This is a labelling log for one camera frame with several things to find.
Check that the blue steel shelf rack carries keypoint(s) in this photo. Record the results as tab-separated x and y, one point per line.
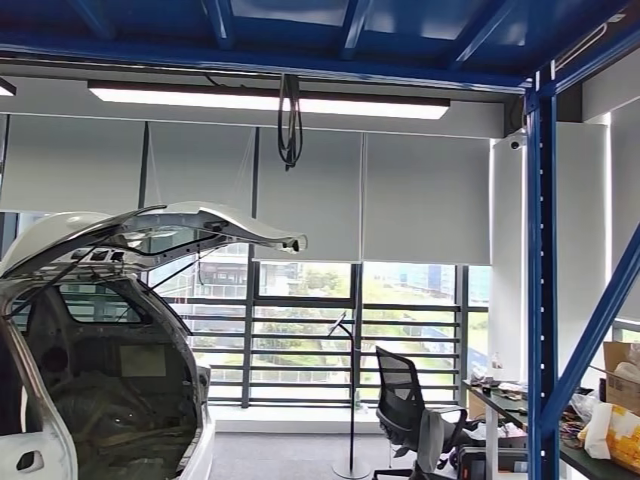
543	265

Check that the grey roller blind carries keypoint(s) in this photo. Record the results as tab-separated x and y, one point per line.
75	166
200	166
425	199
320	199

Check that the white car body shell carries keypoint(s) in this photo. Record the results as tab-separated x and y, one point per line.
240	228

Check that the black balcony railing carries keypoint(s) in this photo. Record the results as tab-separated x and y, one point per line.
410	308

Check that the black floor lamp stand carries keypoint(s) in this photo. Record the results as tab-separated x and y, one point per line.
352	397

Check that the black mesh office chair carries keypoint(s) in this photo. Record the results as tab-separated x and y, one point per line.
395	384

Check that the long ceiling light bar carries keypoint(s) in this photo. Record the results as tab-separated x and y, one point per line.
200	99

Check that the grey cloth on chair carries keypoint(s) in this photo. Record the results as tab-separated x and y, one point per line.
430	440

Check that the black equipment case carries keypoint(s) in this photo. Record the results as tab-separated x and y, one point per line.
470	464

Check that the dark-topped desk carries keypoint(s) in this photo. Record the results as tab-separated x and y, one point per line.
575	460

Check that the open cardboard box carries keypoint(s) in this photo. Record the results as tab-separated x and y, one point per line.
620	397

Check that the white yellow plastic bag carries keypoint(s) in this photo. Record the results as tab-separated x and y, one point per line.
615	437

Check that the white security camera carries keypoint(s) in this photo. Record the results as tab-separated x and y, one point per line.
516	142

